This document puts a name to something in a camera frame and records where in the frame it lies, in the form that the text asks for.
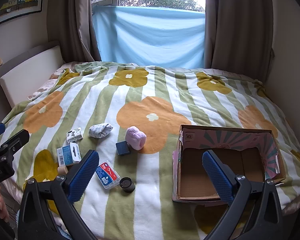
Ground pink patterned bed sheet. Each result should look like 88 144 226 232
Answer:
27 66 75 100

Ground cardboard box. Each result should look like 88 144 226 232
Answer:
172 124 287 203

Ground white patterned sock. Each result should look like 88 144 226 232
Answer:
89 122 113 139

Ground blue carded packet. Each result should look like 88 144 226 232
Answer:
56 142 82 167

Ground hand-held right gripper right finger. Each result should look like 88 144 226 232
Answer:
202 149 283 240

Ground small black round jar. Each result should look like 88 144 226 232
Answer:
119 177 135 193

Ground light blue cloth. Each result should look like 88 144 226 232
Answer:
92 4 206 69

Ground brown curtain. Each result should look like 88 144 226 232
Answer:
204 0 274 69
46 0 102 63

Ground dark blue square box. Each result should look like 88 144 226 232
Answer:
116 141 131 156

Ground red and blue plastic case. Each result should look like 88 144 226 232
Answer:
95 162 121 189

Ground black and white tissue packet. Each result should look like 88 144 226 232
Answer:
66 127 84 143

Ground person's left hand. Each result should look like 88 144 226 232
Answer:
0 184 9 223

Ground floral striped blanket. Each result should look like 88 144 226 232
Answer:
0 61 300 240

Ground pink fluffy socks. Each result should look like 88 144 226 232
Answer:
125 126 147 151

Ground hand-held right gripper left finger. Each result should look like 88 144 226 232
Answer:
18 149 100 240

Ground white padded bed panel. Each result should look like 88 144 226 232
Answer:
0 45 65 108

